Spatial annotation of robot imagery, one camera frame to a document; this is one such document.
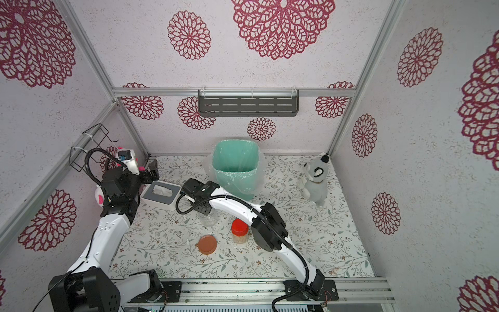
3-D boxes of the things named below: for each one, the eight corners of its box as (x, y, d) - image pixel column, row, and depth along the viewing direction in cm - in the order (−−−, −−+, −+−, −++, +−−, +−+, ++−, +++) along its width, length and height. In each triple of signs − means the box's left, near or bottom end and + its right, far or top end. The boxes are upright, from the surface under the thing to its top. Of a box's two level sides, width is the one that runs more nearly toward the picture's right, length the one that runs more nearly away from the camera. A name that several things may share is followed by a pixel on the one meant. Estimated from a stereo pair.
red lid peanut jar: (230, 240, 89) (227, 228, 79) (237, 229, 92) (235, 216, 82) (242, 247, 87) (241, 236, 77) (249, 236, 90) (249, 224, 80)
